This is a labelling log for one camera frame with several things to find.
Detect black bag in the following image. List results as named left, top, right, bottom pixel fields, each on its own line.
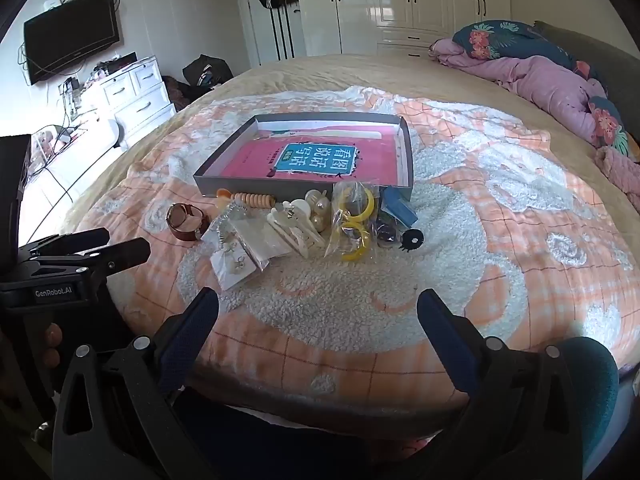
left=182, top=54, right=235, bottom=94

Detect white low cabinet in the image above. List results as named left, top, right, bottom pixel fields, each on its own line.
left=20, top=119, right=129, bottom=241

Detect black wall television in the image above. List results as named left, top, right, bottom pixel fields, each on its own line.
left=23, top=0, right=121, bottom=86

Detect pink knitted cloth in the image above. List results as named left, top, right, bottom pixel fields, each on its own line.
left=595, top=147, right=640, bottom=199

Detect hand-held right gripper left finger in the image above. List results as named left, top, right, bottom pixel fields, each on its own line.
left=52, top=286, right=221, bottom=480

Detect small blue packet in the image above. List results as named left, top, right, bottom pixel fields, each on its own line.
left=381, top=190, right=419, bottom=229

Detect bed with beige sheet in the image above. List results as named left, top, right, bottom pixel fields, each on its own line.
left=60, top=52, right=640, bottom=418

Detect person's right forearm teal sleeve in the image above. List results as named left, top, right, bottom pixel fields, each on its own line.
left=559, top=337, right=621, bottom=463

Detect orange and white fleece blanket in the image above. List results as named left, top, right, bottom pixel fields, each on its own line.
left=65, top=85, right=640, bottom=411

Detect large dark blue floral pillow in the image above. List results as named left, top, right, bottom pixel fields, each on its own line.
left=452, top=20, right=592, bottom=74

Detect cream hair claw clip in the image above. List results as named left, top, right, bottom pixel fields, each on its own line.
left=266, top=200, right=327, bottom=260

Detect grey headboard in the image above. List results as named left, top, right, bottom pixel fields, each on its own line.
left=532, top=21, right=640, bottom=128

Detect brown leather wrist watch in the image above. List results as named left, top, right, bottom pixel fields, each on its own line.
left=166, top=203, right=212, bottom=242

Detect yellow bangles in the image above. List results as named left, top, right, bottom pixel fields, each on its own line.
left=326, top=181, right=377, bottom=264

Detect pink quilt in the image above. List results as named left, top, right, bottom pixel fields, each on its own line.
left=429, top=37, right=609, bottom=149

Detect person's left hand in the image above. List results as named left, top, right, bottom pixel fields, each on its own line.
left=42, top=322, right=64, bottom=370

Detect small dark blue floral pillow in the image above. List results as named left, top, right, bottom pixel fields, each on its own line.
left=587, top=95, right=634, bottom=162

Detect white glossy wardrobe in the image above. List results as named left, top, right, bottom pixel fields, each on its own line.
left=300, top=0, right=514, bottom=57

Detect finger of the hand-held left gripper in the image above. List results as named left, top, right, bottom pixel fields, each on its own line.
left=37, top=238, right=152, bottom=283
left=20, top=227, right=111, bottom=261

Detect white door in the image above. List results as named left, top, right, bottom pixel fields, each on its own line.
left=239, top=0, right=307, bottom=66

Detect dark clothing pile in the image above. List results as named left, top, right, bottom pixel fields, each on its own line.
left=160, top=75, right=194, bottom=112

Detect grey cardboard box pink inside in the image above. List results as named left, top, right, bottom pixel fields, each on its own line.
left=193, top=114, right=414, bottom=202

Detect white drawer dresser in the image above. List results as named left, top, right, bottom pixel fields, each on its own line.
left=96, top=56, right=177, bottom=149

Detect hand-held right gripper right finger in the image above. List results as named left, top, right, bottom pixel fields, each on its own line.
left=416, top=289, right=601, bottom=480

